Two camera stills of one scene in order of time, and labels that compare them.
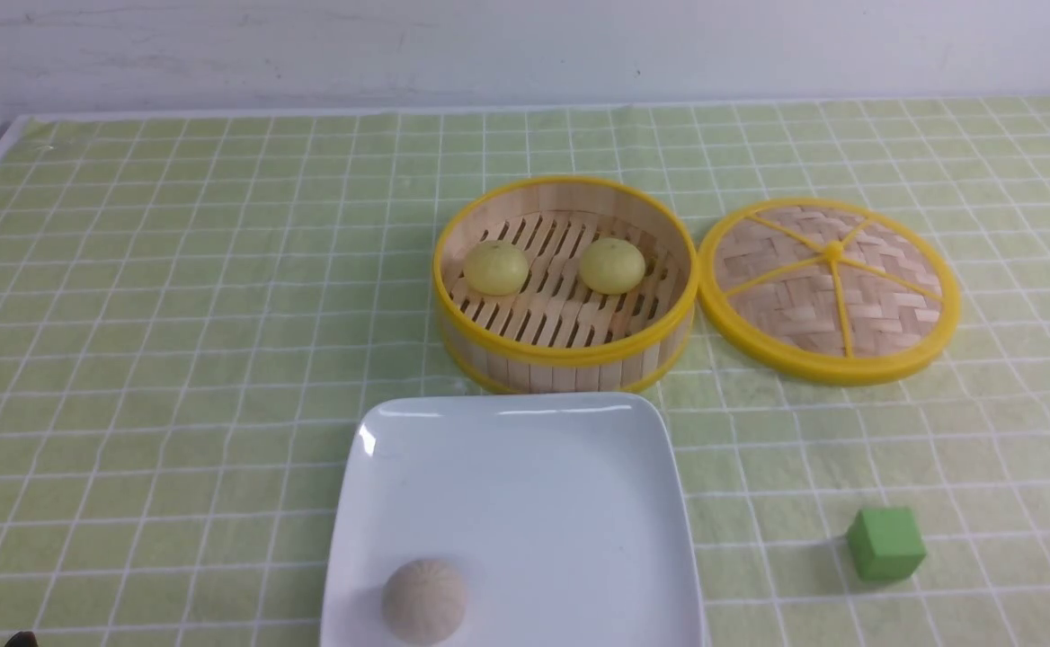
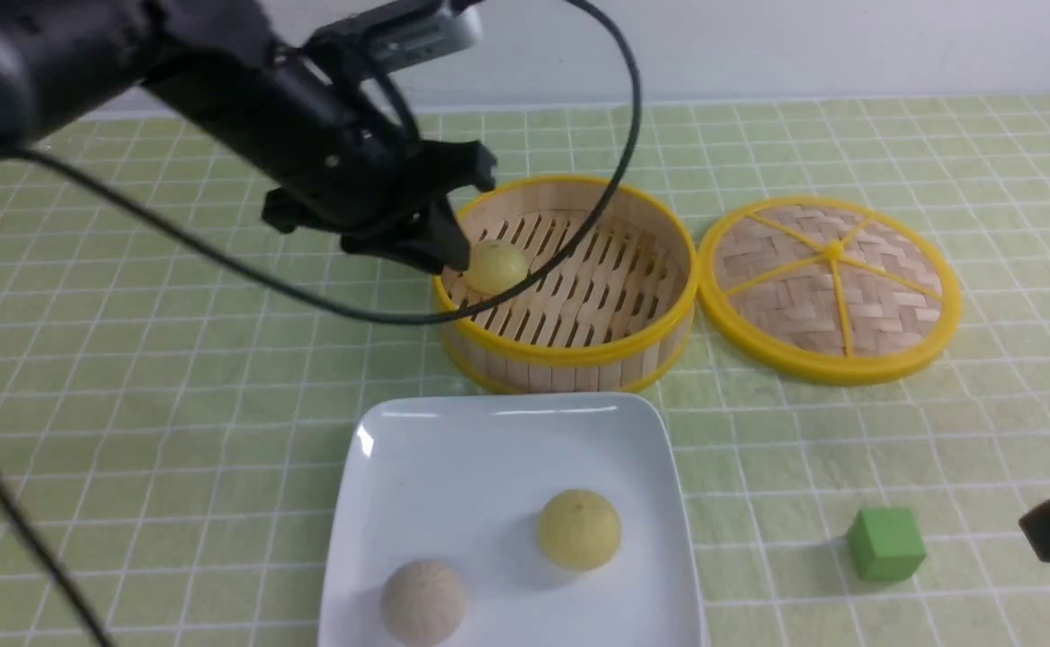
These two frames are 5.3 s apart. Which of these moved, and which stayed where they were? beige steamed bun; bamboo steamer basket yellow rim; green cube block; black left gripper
Moved: black left gripper
Stayed: bamboo steamer basket yellow rim; beige steamed bun; green cube block
